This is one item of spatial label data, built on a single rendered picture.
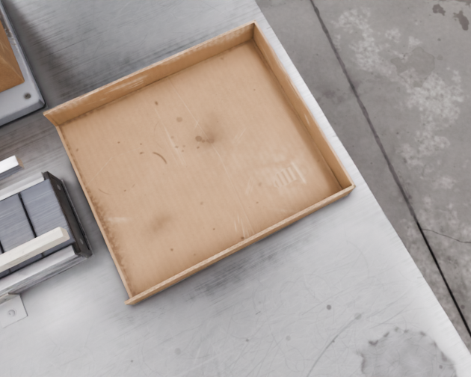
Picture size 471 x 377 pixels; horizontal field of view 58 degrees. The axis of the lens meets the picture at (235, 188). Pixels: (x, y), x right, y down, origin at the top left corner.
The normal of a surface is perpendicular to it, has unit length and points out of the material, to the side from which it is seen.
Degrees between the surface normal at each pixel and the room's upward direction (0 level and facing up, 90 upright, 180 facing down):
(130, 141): 0
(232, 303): 0
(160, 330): 0
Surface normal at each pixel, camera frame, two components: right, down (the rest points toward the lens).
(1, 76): 0.44, 0.87
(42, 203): 0.00, -0.25
